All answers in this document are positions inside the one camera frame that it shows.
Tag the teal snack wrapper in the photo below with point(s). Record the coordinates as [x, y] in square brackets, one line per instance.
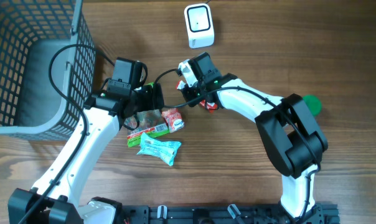
[165, 150]

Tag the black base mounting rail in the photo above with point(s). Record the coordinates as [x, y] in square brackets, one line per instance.
[258, 214]

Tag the red snack stick packet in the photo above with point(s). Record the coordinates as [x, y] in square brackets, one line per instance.
[190, 93]

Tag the green gummy candy bag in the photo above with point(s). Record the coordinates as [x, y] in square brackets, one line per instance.
[150, 122]

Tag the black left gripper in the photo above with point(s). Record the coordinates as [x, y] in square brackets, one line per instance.
[157, 96]

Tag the white barcode scanner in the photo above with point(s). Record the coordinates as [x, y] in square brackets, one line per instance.
[199, 25]

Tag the grey plastic mesh basket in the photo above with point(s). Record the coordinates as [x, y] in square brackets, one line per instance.
[47, 65]

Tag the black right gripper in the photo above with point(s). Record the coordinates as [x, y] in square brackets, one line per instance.
[190, 94]

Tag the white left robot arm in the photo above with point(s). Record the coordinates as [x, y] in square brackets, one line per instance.
[54, 198]

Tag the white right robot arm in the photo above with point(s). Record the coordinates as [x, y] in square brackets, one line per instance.
[293, 141]

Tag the green lid jar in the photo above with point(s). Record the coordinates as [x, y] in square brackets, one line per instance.
[314, 104]

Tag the small red white packet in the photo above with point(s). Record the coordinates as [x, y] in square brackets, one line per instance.
[173, 119]

